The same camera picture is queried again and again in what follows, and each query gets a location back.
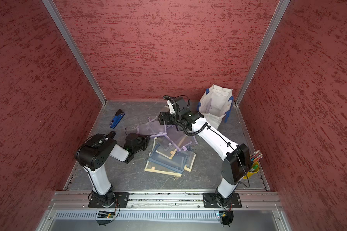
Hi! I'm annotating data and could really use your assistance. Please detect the purple mesh pencil pouch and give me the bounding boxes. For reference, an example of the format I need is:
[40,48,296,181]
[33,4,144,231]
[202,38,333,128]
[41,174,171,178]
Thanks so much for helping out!
[137,118,167,138]

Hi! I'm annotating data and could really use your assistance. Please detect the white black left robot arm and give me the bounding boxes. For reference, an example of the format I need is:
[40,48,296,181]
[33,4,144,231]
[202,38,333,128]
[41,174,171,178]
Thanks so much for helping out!
[75,131,150,208]

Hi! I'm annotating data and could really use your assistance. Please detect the large yellow trimmed pouch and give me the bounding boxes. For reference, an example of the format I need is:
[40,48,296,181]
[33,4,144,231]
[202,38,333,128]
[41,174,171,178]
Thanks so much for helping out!
[144,151,197,177]

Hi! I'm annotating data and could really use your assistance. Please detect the large blue mesh pouch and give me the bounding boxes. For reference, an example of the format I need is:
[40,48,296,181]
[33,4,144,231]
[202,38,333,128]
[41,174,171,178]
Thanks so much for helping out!
[148,153,188,173]

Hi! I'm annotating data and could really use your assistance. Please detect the blue black stapler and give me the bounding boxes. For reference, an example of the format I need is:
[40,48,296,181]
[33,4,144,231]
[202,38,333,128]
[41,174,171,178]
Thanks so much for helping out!
[109,109,125,129]

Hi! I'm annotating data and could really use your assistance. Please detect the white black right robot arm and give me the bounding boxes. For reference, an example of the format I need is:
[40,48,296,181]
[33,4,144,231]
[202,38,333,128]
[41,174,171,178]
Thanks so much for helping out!
[158,111,252,208]

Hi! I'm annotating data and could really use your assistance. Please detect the aluminium left corner post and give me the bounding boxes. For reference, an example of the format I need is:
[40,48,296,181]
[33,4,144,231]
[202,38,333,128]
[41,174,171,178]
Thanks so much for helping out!
[42,0,108,106]

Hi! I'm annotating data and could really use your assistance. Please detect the grey blue mesh pouch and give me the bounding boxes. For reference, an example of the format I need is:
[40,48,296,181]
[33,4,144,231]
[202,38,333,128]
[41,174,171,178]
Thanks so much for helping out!
[155,135,192,151]

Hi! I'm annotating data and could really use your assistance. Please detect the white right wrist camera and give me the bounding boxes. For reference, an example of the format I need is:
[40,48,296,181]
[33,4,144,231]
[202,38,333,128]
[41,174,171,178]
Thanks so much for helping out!
[167,100,175,114]

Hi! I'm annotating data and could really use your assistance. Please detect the aluminium corner post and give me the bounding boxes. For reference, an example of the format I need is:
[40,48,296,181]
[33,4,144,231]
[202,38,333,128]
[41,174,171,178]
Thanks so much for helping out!
[235,0,290,107]
[42,0,108,106]

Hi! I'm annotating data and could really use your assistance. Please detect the aluminium front rail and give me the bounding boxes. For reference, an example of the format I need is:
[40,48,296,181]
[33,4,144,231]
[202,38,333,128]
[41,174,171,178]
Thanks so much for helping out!
[47,190,284,211]

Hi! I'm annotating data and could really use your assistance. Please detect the white canvas bag blue handles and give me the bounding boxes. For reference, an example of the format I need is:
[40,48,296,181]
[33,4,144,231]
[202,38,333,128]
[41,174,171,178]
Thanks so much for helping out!
[197,84,234,129]

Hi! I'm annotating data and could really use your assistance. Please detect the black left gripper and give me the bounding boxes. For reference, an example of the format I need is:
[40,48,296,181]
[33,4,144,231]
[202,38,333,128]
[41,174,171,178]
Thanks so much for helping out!
[132,134,150,153]

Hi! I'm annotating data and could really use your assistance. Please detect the aluminium right corner post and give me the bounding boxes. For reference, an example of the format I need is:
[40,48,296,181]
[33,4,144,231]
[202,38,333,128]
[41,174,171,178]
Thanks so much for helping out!
[235,0,290,107]

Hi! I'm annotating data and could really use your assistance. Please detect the small purple mesh pouch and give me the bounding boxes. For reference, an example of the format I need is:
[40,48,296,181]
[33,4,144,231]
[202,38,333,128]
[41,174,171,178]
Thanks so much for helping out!
[166,126,198,151]

